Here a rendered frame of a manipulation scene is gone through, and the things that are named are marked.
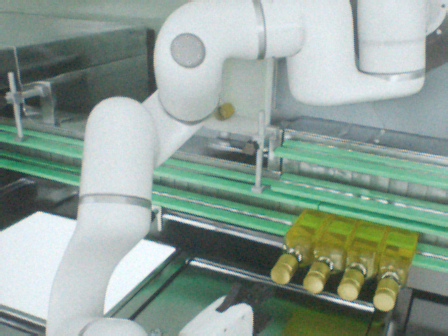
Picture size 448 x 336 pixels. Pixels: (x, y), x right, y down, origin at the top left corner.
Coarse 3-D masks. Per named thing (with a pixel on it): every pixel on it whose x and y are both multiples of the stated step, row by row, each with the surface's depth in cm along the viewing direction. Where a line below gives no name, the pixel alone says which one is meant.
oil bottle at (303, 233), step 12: (300, 216) 98; (312, 216) 98; (324, 216) 98; (300, 228) 93; (312, 228) 94; (288, 240) 90; (300, 240) 90; (312, 240) 90; (300, 252) 89; (312, 252) 91; (300, 264) 90
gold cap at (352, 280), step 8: (344, 272) 84; (352, 272) 82; (360, 272) 83; (344, 280) 81; (352, 280) 80; (360, 280) 82; (344, 288) 80; (352, 288) 80; (344, 296) 81; (352, 296) 80
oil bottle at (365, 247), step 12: (360, 228) 94; (372, 228) 94; (384, 228) 95; (360, 240) 90; (372, 240) 90; (384, 240) 94; (348, 252) 87; (360, 252) 86; (372, 252) 86; (348, 264) 87; (360, 264) 85; (372, 264) 86; (372, 276) 87
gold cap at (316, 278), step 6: (318, 264) 85; (324, 264) 85; (312, 270) 83; (318, 270) 83; (324, 270) 84; (306, 276) 82; (312, 276) 81; (318, 276) 82; (324, 276) 83; (306, 282) 82; (312, 282) 82; (318, 282) 81; (324, 282) 82; (306, 288) 83; (312, 288) 82; (318, 288) 82
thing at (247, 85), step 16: (224, 64) 116; (240, 64) 114; (256, 64) 113; (272, 64) 105; (224, 80) 117; (240, 80) 116; (256, 80) 115; (224, 96) 119; (240, 96) 117; (256, 96) 116; (240, 112) 119; (256, 112) 118; (224, 128) 114; (240, 128) 113; (256, 128) 113
